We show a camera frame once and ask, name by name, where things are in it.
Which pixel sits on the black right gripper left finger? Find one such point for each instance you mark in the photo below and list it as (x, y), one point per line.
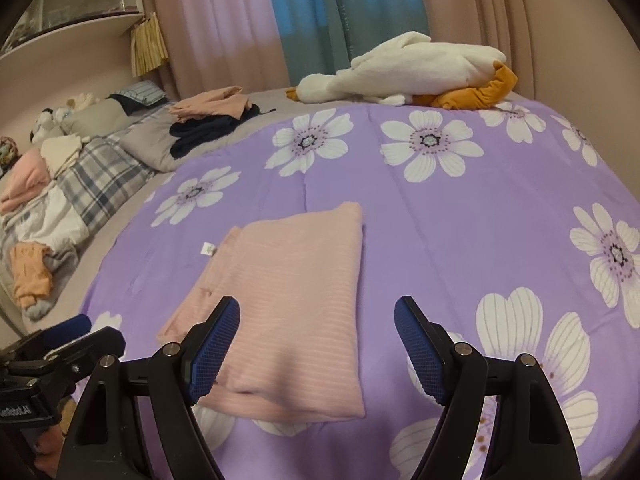
(205, 347)

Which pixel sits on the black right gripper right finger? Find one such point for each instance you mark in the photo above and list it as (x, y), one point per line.
(435, 361)

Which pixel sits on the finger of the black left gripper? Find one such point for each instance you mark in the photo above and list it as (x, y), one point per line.
(63, 333)

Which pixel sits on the pink striped knit garment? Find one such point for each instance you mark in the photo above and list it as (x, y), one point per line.
(294, 359)

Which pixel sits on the folded dark navy clothes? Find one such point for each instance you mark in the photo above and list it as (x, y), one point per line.
(195, 132)

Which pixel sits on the folded pink clothes pile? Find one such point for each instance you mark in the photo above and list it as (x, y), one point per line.
(229, 101)

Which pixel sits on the left hand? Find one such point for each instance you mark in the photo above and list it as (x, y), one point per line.
(47, 443)

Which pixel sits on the orange folded garment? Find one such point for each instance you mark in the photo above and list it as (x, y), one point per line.
(32, 279)

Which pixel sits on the purple floral quilt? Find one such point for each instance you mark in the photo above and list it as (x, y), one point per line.
(504, 226)

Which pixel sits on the plaid grey blanket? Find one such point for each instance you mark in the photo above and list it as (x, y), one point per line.
(78, 203)

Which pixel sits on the pink folded garment on blanket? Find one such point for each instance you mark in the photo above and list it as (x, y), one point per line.
(27, 179)

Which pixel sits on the cream folded garment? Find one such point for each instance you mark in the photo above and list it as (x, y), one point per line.
(61, 152)

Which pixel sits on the grey pillow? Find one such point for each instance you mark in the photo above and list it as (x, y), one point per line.
(150, 142)

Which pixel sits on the striped blue pillow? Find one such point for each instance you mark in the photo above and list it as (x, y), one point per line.
(142, 94)

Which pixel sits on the white goose plush toy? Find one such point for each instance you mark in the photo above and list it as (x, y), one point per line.
(413, 69)

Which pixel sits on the yellow tassel hanging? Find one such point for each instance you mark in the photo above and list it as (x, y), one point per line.
(147, 45)

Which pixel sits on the pink and blue curtain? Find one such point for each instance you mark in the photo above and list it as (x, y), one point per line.
(267, 44)

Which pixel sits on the white wall shelf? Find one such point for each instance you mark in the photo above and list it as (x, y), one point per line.
(49, 27)

